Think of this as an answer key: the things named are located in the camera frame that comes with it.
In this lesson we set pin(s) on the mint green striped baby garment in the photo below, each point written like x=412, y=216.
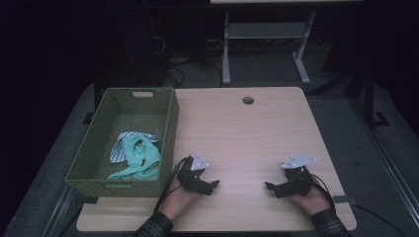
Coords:
x=140, y=158

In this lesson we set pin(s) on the white metal stand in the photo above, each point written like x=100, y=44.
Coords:
x=267, y=31

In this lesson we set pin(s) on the black floor bracket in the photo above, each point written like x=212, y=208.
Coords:
x=382, y=120
x=87, y=118

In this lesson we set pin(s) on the green woven basket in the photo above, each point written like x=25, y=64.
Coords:
x=99, y=164

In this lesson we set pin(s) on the person's right hand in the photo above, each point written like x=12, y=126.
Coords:
x=313, y=200

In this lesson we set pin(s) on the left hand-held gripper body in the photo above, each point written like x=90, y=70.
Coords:
x=192, y=179

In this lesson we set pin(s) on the grey tape strip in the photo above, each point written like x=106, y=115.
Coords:
x=342, y=199

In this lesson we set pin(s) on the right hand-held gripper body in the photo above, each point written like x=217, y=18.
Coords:
x=298, y=182

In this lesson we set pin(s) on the metal floor rail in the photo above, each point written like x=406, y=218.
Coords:
x=388, y=164
x=57, y=210

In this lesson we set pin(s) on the person's left hand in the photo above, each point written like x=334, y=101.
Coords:
x=178, y=200

